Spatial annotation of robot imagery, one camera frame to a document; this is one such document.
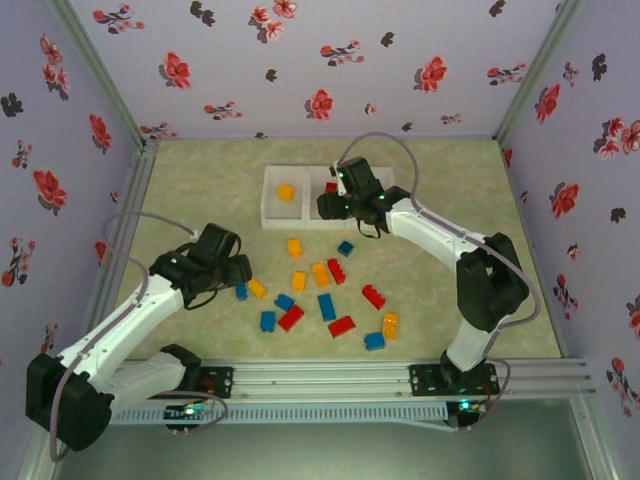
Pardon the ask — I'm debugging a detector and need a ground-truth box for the left circuit board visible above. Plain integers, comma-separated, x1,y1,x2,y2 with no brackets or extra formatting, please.
164,402,211,427

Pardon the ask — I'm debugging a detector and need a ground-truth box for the circuit board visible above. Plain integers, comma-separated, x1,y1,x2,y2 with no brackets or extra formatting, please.
164,402,211,427
447,398,494,430

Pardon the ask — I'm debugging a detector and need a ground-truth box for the right circuit board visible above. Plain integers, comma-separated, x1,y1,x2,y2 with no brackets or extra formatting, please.
447,398,494,430

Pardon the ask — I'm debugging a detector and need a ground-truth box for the gray left arm cable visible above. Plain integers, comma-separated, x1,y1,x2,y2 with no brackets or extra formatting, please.
49,210,201,464

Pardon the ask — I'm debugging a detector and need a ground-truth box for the gray arm cable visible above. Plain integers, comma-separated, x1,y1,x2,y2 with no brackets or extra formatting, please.
49,210,201,464
333,131,544,434

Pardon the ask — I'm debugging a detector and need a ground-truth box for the gray right arm cable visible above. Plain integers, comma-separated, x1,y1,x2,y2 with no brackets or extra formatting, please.
333,131,544,434

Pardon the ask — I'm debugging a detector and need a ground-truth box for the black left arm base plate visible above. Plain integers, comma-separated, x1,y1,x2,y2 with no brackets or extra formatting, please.
197,366,236,401

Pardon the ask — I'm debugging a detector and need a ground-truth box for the aluminium side rail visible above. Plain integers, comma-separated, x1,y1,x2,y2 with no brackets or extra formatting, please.
89,142,160,321

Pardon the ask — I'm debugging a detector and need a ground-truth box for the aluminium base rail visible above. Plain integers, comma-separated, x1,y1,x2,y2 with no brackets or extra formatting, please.
119,357,599,401

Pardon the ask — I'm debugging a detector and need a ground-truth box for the white slotted cable duct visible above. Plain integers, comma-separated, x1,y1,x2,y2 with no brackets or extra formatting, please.
109,402,449,426

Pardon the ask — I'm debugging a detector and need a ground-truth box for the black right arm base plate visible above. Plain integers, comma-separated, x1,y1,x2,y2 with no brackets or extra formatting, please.
408,362,501,399

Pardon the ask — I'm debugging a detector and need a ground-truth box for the aluminium frame post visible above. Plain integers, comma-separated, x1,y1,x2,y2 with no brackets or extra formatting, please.
44,0,159,151
492,0,589,149

